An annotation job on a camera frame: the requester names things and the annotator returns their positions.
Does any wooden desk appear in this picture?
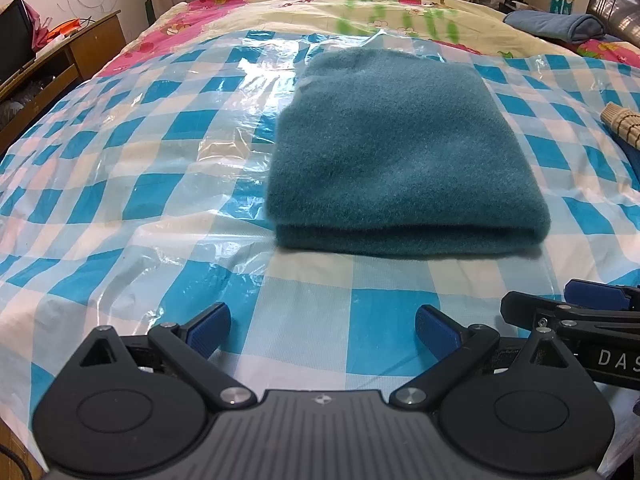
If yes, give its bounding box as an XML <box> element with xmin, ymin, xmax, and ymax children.
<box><xmin>0</xmin><ymin>10</ymin><xmax>127</xmax><ymax>157</ymax></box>

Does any beige striped garment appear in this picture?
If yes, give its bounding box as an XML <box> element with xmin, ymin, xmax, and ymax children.
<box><xmin>600</xmin><ymin>102</ymin><xmax>640</xmax><ymax>150</ymax></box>

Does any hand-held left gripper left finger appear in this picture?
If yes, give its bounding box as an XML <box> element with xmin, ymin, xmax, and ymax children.
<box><xmin>60</xmin><ymin>302</ymin><xmax>257</xmax><ymax>409</ymax></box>

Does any blue checkered plastic sheet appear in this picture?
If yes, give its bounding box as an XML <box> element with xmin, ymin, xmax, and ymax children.
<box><xmin>0</xmin><ymin>30</ymin><xmax>640</xmax><ymax>480</ymax></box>

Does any floral quilt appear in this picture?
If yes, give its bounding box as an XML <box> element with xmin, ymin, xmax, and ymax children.
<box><xmin>95</xmin><ymin>0</ymin><xmax>640</xmax><ymax>82</ymax></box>

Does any folded blue cloth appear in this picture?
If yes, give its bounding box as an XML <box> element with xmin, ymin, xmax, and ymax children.
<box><xmin>502</xmin><ymin>10</ymin><xmax>607</xmax><ymax>45</ymax></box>

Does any black cable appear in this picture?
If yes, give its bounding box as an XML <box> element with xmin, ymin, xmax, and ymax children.
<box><xmin>0</xmin><ymin>441</ymin><xmax>32</xmax><ymax>480</ymax></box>

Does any black monitor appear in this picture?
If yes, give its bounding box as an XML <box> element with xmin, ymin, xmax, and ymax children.
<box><xmin>0</xmin><ymin>0</ymin><xmax>37</xmax><ymax>85</ymax></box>

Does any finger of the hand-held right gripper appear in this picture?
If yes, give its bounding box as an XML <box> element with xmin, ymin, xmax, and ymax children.
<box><xmin>564</xmin><ymin>280</ymin><xmax>640</xmax><ymax>312</ymax></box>
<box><xmin>501</xmin><ymin>291</ymin><xmax>640</xmax><ymax>333</ymax></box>

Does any teal fleece cloth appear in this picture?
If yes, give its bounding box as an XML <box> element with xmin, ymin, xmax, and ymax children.
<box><xmin>265</xmin><ymin>46</ymin><xmax>552</xmax><ymax>260</ymax></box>

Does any orange item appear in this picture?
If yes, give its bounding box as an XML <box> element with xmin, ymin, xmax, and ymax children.
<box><xmin>47</xmin><ymin>19</ymin><xmax>82</xmax><ymax>42</ymax></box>

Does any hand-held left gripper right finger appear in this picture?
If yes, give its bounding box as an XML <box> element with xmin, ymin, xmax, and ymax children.
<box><xmin>415</xmin><ymin>305</ymin><xmax>581</xmax><ymax>409</ymax></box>

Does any pink bag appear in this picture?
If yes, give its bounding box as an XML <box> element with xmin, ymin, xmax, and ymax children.
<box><xmin>22</xmin><ymin>0</ymin><xmax>52</xmax><ymax>52</ymax></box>

